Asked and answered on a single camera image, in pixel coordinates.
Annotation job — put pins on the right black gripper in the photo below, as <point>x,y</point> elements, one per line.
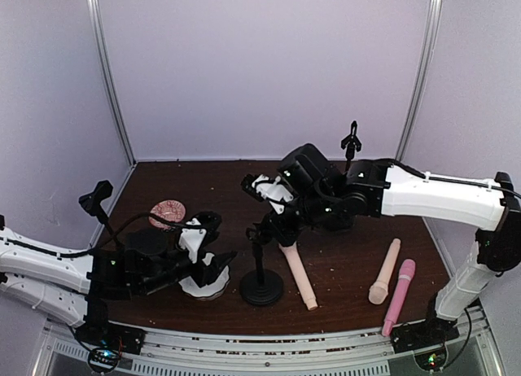
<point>266,233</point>

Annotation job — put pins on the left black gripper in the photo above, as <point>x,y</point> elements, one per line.
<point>202,273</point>

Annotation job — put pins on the short black mic stand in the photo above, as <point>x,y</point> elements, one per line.
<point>261,287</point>

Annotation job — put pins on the beige microphone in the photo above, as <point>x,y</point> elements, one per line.
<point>300,276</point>
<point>379,289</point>

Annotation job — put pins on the tall black mic stand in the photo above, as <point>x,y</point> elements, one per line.
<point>351,144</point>
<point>91,203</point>

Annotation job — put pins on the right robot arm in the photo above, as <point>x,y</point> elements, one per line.
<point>387,187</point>

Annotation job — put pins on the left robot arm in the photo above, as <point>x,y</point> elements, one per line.
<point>75,286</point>

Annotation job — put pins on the white scalloped dish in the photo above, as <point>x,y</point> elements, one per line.
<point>188,284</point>

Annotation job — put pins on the red patterned bowl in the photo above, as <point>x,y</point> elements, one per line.
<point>169,210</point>

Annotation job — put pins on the pink microphone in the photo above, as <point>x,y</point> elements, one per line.
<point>405,276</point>

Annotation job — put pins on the left circuit board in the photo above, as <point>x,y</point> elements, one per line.
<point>103,360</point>

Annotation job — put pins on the circuit board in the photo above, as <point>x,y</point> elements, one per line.
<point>103,360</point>
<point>431,360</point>

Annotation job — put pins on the right circuit board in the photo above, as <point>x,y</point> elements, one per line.
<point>431,360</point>

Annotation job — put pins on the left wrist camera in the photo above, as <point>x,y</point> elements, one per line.
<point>191,239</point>

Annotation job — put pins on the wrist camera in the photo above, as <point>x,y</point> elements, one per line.
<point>191,239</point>
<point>269,189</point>

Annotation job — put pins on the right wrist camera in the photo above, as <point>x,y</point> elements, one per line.
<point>269,189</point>

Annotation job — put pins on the left aluminium frame post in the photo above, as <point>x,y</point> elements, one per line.
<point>108,79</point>

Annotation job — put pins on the aluminium frame post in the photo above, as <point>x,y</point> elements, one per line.
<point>108,79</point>
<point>428,48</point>

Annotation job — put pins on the right aluminium frame post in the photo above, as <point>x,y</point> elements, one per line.
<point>428,48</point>

